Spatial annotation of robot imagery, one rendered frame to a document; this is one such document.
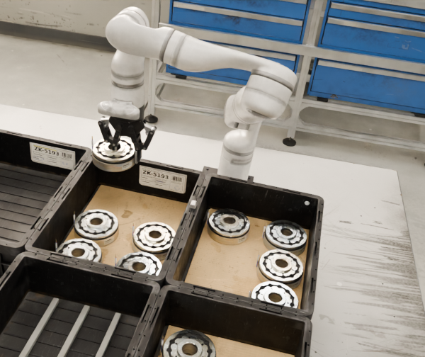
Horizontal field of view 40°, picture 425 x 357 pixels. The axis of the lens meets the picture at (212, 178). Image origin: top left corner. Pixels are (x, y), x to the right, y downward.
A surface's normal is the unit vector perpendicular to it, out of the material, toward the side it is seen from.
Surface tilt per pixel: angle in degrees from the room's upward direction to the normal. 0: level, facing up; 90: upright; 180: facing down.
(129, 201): 0
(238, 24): 90
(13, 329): 0
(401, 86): 90
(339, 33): 90
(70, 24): 90
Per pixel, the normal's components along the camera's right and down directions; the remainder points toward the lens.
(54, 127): 0.10, -0.80
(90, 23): -0.14, 0.57
